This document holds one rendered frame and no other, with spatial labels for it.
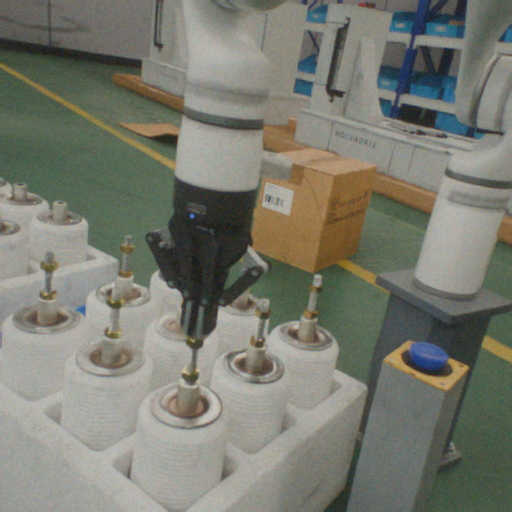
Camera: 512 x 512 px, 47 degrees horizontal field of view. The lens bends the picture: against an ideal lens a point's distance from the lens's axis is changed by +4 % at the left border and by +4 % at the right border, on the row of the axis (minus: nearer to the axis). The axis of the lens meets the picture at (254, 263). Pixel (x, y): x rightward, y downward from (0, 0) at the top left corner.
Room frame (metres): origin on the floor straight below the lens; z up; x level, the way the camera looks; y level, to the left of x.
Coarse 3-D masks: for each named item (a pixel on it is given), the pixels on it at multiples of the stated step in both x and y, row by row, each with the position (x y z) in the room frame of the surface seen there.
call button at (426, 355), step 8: (416, 344) 0.58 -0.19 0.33; (424, 344) 0.58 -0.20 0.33; (432, 344) 0.58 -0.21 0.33; (416, 352) 0.56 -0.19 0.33; (424, 352) 0.56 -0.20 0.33; (432, 352) 0.57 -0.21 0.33; (440, 352) 0.57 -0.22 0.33; (416, 360) 0.56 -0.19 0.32; (424, 360) 0.55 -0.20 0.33; (432, 360) 0.55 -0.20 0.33; (440, 360) 0.55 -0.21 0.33; (448, 360) 0.56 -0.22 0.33; (424, 368) 0.55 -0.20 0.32; (432, 368) 0.55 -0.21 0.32; (440, 368) 0.56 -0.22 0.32
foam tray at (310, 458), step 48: (0, 384) 0.60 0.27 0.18; (336, 384) 0.72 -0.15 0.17; (0, 432) 0.55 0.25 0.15; (48, 432) 0.52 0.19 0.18; (288, 432) 0.59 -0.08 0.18; (336, 432) 0.65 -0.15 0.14; (0, 480) 0.55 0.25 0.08; (48, 480) 0.50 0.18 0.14; (96, 480) 0.47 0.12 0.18; (240, 480) 0.50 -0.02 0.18; (288, 480) 0.56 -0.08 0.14; (336, 480) 0.69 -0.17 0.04
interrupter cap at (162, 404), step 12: (168, 384) 0.53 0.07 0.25; (156, 396) 0.51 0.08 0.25; (168, 396) 0.51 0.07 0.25; (204, 396) 0.52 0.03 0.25; (216, 396) 0.53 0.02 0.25; (156, 408) 0.49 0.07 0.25; (168, 408) 0.50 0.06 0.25; (204, 408) 0.50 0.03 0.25; (216, 408) 0.51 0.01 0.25; (168, 420) 0.47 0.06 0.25; (180, 420) 0.48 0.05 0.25; (192, 420) 0.48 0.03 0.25; (204, 420) 0.48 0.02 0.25; (216, 420) 0.49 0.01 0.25
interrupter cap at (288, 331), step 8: (280, 328) 0.70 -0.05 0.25; (288, 328) 0.71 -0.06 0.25; (296, 328) 0.72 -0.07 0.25; (320, 328) 0.73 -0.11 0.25; (280, 336) 0.69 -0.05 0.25; (288, 336) 0.69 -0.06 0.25; (296, 336) 0.70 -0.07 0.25; (320, 336) 0.71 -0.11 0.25; (328, 336) 0.71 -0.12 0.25; (296, 344) 0.67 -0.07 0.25; (304, 344) 0.67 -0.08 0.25; (312, 344) 0.68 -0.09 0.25; (320, 344) 0.68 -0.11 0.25; (328, 344) 0.68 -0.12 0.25
